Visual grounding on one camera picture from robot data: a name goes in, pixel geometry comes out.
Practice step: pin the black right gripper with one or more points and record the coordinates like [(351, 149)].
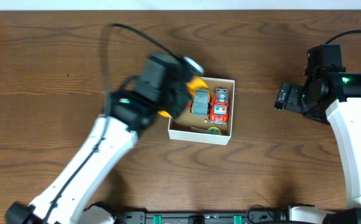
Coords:
[(292, 103)]

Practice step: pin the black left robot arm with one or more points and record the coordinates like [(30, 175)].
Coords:
[(115, 132)]

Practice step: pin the yellow round rattle toy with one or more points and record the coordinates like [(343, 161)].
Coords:
[(214, 130)]

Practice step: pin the red fire truck toy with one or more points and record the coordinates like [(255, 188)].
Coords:
[(219, 107)]

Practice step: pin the grey yellow dump truck toy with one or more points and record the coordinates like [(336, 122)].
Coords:
[(200, 106)]

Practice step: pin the white cardboard box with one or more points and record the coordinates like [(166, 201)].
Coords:
[(188, 127)]

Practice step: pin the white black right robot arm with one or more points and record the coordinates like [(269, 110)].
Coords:
[(332, 98)]

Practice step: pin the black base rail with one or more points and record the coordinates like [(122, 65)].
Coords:
[(196, 217)]

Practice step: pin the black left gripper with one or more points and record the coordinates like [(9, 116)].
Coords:
[(180, 95)]

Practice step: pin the orange rubber animal toy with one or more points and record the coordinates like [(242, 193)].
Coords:
[(196, 84)]

